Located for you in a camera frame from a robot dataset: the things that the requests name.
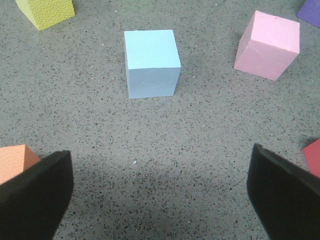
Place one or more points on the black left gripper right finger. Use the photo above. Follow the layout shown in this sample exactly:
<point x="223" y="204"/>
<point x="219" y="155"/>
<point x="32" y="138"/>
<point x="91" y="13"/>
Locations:
<point x="285" y="197"/>

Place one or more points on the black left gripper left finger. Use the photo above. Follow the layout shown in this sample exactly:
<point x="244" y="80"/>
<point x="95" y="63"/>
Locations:
<point x="33" y="203"/>

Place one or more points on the light blue foam cube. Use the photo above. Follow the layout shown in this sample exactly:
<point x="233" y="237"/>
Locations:
<point x="152" y="63"/>

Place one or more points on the orange foam cube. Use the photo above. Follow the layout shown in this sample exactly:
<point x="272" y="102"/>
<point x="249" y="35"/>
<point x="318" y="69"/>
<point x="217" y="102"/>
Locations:
<point x="14" y="160"/>

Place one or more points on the red textured foam cube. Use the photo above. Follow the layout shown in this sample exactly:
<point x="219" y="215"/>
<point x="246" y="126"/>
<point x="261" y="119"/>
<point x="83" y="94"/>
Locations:
<point x="312" y="157"/>

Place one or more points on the pink foam cube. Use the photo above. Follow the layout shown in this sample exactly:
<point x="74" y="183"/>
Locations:
<point x="268" y="46"/>

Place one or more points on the purple foam cube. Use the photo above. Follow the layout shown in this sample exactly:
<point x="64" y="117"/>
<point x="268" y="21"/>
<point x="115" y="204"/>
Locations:
<point x="310" y="12"/>

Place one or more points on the yellow foam cube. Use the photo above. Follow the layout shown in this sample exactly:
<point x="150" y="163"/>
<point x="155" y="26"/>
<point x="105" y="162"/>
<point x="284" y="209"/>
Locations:
<point x="46" y="13"/>

